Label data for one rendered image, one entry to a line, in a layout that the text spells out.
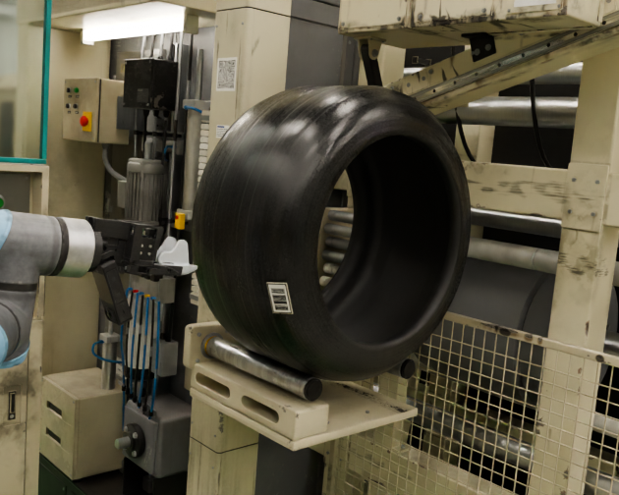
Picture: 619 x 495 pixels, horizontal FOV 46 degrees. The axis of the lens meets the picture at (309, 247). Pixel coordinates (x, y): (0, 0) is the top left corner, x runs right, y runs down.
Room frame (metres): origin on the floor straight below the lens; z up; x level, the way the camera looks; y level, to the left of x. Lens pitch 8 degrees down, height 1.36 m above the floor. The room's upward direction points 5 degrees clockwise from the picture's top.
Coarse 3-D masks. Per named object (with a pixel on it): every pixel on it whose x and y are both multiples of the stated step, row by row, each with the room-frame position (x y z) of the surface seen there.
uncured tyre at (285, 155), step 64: (256, 128) 1.40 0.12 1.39; (320, 128) 1.33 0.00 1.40; (384, 128) 1.39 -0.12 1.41; (256, 192) 1.29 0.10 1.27; (320, 192) 1.29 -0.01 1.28; (384, 192) 1.80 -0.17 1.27; (448, 192) 1.57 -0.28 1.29; (256, 256) 1.27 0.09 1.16; (384, 256) 1.79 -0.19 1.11; (448, 256) 1.58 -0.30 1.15; (256, 320) 1.32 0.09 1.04; (320, 320) 1.31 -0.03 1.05; (384, 320) 1.67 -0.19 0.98
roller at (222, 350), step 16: (208, 352) 1.59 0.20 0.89; (224, 352) 1.55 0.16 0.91; (240, 352) 1.52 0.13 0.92; (240, 368) 1.52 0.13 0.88; (256, 368) 1.47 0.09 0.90; (272, 368) 1.44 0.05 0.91; (288, 368) 1.42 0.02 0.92; (288, 384) 1.39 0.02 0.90; (304, 384) 1.36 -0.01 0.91; (320, 384) 1.38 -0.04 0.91
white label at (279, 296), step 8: (272, 288) 1.27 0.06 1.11; (280, 288) 1.26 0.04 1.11; (272, 296) 1.27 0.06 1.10; (280, 296) 1.26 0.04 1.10; (288, 296) 1.26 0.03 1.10; (272, 304) 1.28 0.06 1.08; (280, 304) 1.27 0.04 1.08; (288, 304) 1.26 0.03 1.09; (280, 312) 1.27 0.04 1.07; (288, 312) 1.27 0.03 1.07
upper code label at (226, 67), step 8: (224, 64) 1.73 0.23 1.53; (232, 64) 1.71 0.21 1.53; (224, 72) 1.73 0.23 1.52; (232, 72) 1.71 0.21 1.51; (216, 80) 1.75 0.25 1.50; (224, 80) 1.73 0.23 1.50; (232, 80) 1.71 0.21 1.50; (216, 88) 1.75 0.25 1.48; (224, 88) 1.73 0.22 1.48; (232, 88) 1.70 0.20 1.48
